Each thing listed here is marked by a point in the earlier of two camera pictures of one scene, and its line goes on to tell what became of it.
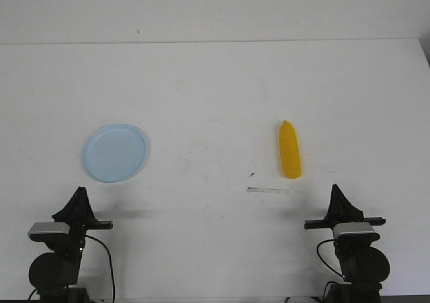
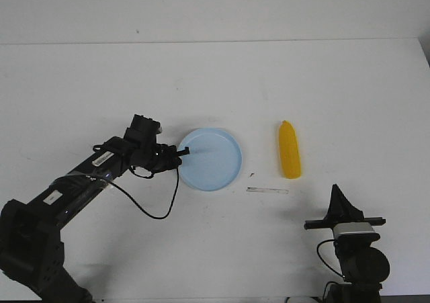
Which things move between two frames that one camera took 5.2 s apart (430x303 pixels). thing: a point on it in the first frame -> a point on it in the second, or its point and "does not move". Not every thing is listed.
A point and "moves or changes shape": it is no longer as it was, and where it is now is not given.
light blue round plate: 113,153 moves or changes shape
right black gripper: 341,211 does not move
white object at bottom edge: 301,299 does not move
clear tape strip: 259,189 does not move
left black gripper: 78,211 -> 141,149
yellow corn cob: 289,151 does not move
